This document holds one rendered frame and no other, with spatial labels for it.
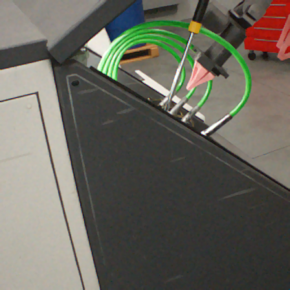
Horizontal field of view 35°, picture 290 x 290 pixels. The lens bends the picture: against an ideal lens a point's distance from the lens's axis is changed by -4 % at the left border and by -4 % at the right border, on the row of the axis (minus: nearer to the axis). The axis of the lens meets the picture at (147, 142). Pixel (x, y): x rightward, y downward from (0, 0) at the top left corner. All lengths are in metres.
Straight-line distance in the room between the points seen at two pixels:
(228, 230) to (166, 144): 0.26
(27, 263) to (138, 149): 0.29
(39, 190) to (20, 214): 0.06
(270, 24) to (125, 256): 4.73
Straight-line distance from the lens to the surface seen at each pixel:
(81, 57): 0.83
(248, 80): 1.12
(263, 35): 5.55
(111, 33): 6.15
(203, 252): 1.00
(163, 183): 0.87
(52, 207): 0.83
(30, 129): 0.76
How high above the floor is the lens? 1.64
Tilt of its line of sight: 25 degrees down
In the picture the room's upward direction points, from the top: 7 degrees counter-clockwise
